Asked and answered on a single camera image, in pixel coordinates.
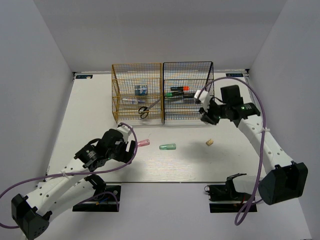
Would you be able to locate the green cap black highlighter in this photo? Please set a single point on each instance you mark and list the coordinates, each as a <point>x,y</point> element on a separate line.
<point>174,94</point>

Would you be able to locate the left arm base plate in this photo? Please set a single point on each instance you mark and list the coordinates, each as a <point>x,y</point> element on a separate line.
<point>106,200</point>

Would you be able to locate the orange cap black highlighter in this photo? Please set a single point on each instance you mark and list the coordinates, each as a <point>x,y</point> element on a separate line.
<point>179,88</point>

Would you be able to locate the green transparent correction tape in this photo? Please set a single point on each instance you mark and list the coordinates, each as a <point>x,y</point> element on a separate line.
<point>168,146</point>

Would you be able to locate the black wire basket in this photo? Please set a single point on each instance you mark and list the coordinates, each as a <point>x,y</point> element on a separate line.
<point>195,75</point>

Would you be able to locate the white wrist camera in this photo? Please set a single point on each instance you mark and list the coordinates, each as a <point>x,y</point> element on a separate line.
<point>202,97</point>
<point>125,131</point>

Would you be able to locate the tan yellow eraser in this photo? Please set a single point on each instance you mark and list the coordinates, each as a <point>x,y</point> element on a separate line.
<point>209,142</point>

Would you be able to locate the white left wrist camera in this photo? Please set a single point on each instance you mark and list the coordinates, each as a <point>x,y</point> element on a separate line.
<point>125,131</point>

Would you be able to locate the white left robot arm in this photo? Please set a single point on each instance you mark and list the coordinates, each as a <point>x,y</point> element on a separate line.
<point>76,182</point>

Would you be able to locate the right blue table label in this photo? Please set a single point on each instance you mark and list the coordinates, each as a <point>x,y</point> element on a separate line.
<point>234,75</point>

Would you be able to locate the yellow wire basket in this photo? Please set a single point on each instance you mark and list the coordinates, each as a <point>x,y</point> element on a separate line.
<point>124,77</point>

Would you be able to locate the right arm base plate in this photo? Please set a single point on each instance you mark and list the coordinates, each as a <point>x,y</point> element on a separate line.
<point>224,199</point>

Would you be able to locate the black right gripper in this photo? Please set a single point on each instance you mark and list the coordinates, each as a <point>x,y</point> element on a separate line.
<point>206,116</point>

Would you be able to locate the left blue table label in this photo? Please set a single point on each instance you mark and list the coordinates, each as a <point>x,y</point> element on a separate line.
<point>84,76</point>

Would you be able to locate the blue white small box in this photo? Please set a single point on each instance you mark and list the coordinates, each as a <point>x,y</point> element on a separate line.
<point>141,90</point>

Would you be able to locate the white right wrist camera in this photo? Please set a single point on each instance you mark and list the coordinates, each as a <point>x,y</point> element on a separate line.
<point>202,97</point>

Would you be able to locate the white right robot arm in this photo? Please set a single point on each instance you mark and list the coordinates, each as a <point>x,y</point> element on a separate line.
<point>285,179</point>

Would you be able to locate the pink cap black highlighter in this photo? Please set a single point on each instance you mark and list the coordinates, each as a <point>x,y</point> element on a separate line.
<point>189,96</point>

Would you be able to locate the black handled scissors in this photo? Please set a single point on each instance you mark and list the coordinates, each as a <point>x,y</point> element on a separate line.
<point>144,110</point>

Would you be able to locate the pink transparent correction tape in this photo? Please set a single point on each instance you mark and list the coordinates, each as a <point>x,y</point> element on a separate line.
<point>143,143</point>

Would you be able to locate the blue table label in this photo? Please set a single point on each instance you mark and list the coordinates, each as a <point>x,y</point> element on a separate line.
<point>234,75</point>
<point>84,76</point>

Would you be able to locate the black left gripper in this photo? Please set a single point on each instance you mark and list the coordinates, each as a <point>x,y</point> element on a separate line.
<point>125,154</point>

